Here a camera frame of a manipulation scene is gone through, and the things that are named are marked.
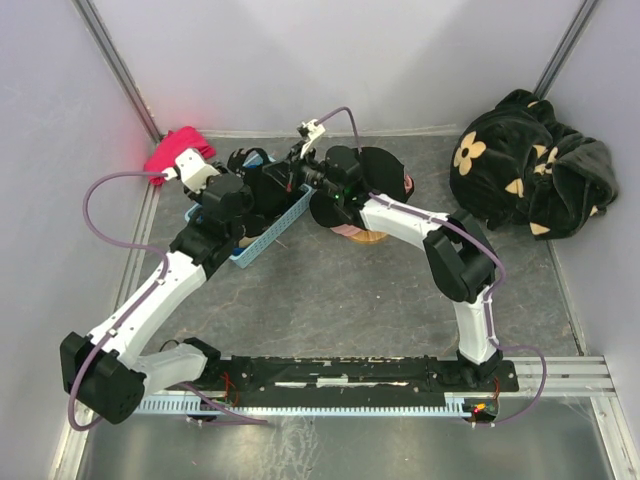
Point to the blue perforated plastic basket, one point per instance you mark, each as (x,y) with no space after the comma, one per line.
(267,230)

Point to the corner aluminium post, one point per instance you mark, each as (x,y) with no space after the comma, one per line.
(99,32)
(570,38)

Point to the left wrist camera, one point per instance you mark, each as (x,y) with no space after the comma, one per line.
(192,170)

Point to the right corner aluminium post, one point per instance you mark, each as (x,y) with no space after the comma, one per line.
(570,38)

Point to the black baseball cap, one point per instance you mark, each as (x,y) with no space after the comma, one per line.
(353,175)

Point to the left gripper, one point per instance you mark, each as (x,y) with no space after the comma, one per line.
(246,191)

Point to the magenta cloth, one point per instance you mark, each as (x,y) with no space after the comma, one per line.
(171,146)

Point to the black NY cap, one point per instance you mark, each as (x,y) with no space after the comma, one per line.
(271,200)

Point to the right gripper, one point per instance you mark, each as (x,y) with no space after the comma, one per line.
(283,171)

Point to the wooden hat stand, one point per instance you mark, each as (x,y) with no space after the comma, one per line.
(367,237)

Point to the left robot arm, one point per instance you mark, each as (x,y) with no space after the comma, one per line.
(105,369)

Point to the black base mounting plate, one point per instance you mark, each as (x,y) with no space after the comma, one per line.
(351,381)

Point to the left corner aluminium post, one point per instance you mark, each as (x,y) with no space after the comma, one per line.
(99,32)

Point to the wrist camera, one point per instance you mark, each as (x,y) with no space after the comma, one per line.
(310,132)
(192,170)

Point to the aluminium rail frame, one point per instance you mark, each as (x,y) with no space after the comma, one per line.
(580,376)

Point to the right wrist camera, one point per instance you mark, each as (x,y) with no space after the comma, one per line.
(310,132)

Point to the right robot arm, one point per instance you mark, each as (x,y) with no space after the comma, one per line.
(462,264)

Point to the black floral plush blanket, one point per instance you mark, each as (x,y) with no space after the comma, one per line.
(518,165)

